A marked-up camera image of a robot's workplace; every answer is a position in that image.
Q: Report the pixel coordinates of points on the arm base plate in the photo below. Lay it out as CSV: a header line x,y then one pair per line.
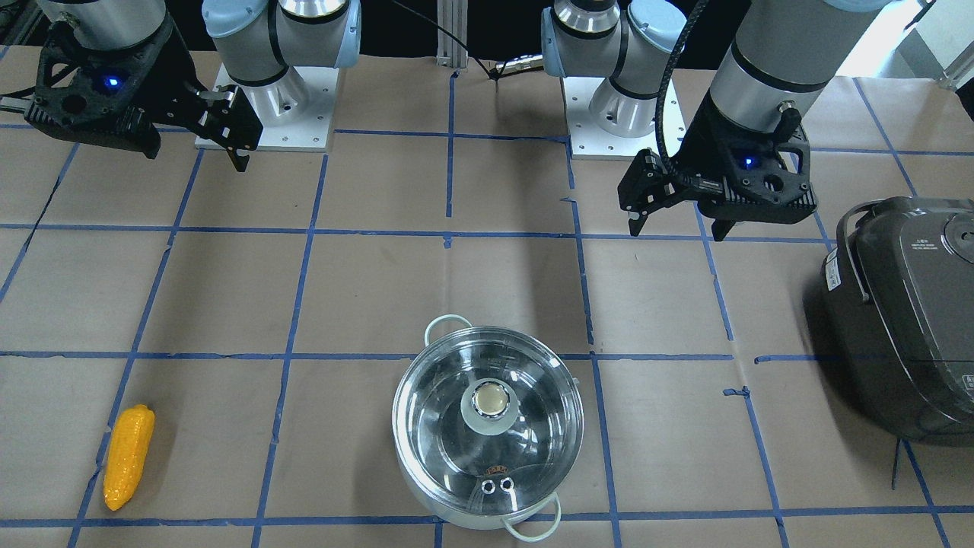
x,y
603,123
297,111

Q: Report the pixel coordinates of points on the aluminium frame post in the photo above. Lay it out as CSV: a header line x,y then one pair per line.
x,y
451,16

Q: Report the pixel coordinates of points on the white pot with steel interior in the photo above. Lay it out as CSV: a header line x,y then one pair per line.
x,y
487,426

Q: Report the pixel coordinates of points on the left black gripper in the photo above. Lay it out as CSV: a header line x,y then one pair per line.
x,y
694,146

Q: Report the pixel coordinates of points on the glass pot lid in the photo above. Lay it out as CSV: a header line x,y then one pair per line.
x,y
487,411

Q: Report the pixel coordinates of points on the black rice cooker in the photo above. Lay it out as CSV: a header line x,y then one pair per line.
x,y
898,288

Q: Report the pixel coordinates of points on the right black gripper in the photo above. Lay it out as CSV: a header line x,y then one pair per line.
x,y
176,82

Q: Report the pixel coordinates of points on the yellow toy corn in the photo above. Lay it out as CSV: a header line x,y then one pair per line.
x,y
127,453

